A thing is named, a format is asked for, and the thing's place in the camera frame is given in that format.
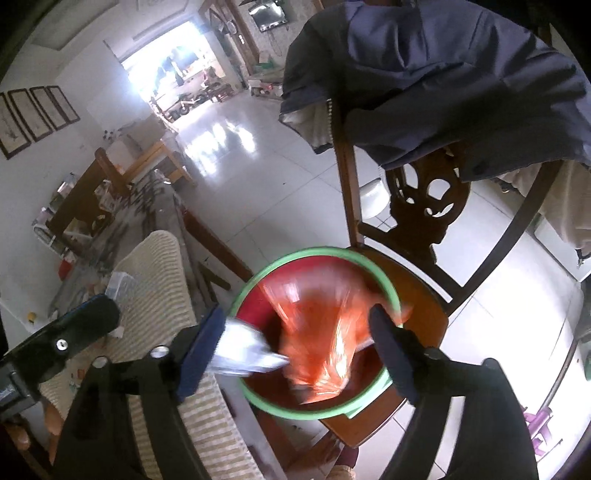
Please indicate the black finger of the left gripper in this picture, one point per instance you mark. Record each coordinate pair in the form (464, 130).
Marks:
(44, 354)

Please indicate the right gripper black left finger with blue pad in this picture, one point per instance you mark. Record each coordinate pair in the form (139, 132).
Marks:
(97, 440)

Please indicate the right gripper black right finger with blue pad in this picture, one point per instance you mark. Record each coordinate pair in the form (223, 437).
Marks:
(493, 440)

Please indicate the silver foil wrapper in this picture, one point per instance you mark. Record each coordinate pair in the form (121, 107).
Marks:
(242, 350)

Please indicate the orange plastic snack bag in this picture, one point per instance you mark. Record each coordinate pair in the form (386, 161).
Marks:
(324, 322)

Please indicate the purple plastic toy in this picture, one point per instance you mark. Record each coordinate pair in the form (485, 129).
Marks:
(542, 439)

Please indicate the red small box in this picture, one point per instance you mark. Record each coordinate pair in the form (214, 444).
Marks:
(65, 268)

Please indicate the beige striped sofa cushion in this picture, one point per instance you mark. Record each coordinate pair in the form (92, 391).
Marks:
(157, 307)

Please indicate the grey patterned rug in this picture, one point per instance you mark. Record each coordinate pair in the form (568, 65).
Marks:
(152, 205)

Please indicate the wooden bench table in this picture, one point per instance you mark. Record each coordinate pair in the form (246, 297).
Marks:
(82, 203)

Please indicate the red bin with green rim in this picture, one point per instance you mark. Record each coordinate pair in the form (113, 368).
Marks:
(270, 391)

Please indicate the carved wooden chair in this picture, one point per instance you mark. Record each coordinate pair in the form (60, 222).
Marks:
(426, 197)

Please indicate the dark navy jacket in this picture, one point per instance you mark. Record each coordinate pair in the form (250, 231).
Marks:
(420, 76)

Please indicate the framed wall picture set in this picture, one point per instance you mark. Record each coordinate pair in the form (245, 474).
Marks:
(29, 115)

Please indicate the wall television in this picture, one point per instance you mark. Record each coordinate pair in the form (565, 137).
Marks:
(268, 15)

